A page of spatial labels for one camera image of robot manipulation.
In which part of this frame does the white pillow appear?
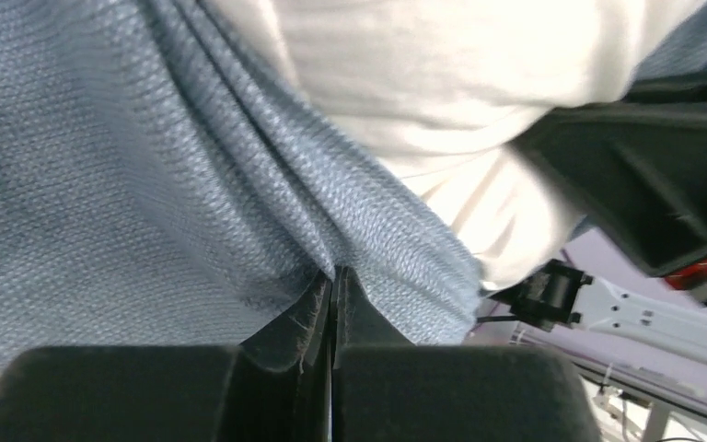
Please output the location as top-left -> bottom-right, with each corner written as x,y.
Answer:
215,1 -> 701,289

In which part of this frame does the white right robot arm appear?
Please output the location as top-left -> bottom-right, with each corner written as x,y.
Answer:
493,71 -> 707,365

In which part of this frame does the blue pillowcase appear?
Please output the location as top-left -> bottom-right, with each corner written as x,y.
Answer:
0,1 -> 707,367

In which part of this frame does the aluminium table frame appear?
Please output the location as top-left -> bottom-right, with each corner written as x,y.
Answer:
567,352 -> 707,441

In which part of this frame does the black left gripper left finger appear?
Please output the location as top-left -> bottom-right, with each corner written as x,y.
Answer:
0,275 -> 331,442

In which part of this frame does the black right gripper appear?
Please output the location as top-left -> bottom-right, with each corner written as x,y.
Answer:
513,71 -> 707,308

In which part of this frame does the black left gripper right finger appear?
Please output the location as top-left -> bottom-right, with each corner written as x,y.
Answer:
331,268 -> 601,442

